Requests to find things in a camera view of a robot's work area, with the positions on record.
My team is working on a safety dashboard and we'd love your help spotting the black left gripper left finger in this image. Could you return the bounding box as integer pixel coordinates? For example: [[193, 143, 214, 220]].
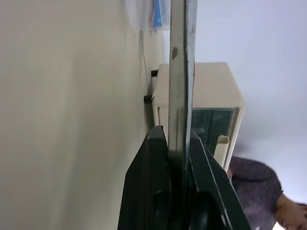
[[117, 125, 173, 230]]

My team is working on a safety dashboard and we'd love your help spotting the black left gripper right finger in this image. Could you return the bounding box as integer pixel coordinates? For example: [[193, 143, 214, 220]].
[[188, 130, 251, 230]]

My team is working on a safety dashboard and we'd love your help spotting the grey metal baking tray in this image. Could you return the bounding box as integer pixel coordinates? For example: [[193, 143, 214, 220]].
[[167, 0, 199, 190]]

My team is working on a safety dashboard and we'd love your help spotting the cream toaster oven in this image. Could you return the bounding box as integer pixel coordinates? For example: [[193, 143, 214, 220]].
[[143, 61, 247, 171]]

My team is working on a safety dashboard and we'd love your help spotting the person in grey shirt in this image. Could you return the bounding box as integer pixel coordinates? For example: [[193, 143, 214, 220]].
[[227, 155, 307, 230]]

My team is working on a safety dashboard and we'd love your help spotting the clear plastic box blue label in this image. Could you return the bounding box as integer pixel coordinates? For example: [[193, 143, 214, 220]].
[[124, 0, 172, 32]]

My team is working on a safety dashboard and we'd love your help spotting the cream oven door handle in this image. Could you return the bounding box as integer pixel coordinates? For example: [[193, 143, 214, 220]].
[[216, 135, 231, 145]]

